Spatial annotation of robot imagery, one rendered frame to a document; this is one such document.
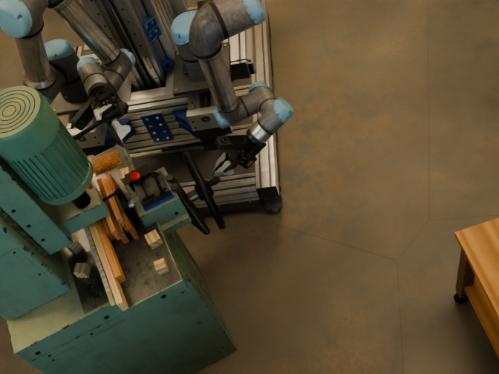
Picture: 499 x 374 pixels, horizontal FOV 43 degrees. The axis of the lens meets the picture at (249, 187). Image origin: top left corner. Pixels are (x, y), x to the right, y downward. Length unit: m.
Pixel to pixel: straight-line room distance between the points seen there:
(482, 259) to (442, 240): 0.64
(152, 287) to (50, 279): 0.33
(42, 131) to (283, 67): 2.09
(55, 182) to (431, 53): 2.27
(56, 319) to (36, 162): 0.61
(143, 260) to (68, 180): 0.36
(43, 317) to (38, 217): 0.40
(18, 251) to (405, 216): 1.70
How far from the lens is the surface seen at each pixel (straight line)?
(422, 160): 3.07
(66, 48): 2.46
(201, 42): 1.93
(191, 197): 2.12
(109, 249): 1.98
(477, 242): 2.27
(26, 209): 1.85
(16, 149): 1.66
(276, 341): 2.72
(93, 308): 2.08
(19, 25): 2.08
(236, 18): 1.91
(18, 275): 2.00
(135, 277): 1.95
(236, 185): 2.83
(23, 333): 2.16
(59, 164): 1.73
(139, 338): 2.31
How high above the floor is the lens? 2.53
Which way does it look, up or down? 55 degrees down
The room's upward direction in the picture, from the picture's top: 21 degrees counter-clockwise
